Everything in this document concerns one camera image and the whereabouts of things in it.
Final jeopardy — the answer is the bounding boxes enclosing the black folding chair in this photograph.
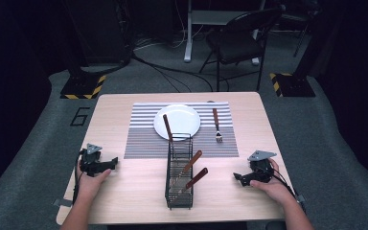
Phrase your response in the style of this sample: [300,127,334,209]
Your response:
[198,5,286,93]

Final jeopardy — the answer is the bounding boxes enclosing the white round plate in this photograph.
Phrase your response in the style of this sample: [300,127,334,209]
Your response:
[152,103,202,142]

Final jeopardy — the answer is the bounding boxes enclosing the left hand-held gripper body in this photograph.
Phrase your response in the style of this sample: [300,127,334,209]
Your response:
[78,143,105,177]

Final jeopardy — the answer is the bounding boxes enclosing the dark wooden-handled utensil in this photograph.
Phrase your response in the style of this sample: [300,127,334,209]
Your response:
[162,113,174,143]

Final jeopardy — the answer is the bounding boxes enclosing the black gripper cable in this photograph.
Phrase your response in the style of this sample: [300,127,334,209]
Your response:
[264,159,307,212]
[72,149,87,205]

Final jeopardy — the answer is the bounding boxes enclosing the wooden-handled fork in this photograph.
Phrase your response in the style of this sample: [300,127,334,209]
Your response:
[212,107,224,144]

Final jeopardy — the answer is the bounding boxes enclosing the reddish wooden-handled utensil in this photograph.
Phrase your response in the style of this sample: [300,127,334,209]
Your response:
[177,167,210,195]

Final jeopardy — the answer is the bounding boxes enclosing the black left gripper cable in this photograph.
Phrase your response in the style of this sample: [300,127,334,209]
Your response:
[72,149,87,205]

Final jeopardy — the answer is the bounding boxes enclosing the black wire cutlery basket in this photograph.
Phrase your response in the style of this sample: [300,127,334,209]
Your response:
[164,132,195,211]

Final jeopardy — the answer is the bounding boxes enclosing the black yellow-striped stand base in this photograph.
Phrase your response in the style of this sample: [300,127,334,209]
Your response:
[59,74,107,101]
[268,72,317,98]

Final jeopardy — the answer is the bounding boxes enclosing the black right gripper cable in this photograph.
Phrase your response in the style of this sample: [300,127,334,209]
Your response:
[264,159,307,212]

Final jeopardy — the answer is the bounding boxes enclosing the person's right hand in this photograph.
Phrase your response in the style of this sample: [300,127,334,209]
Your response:
[249,157,297,206]

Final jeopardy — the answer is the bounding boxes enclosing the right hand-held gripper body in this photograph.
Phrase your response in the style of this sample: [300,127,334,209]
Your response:
[246,149,278,185]

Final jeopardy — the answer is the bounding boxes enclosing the person's left hand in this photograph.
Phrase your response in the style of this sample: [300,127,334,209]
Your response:
[76,161,112,203]

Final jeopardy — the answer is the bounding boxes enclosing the white metal table frame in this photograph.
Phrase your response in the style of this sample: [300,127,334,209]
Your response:
[183,0,266,66]

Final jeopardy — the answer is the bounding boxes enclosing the grey striped placemat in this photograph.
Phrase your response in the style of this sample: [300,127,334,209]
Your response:
[124,101,241,160]

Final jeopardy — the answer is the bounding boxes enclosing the light wooden-handled utensil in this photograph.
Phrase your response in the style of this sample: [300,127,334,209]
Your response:
[172,149,203,186]

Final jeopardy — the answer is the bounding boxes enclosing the black floor cables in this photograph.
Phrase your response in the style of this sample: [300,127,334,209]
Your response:
[130,28,231,94]

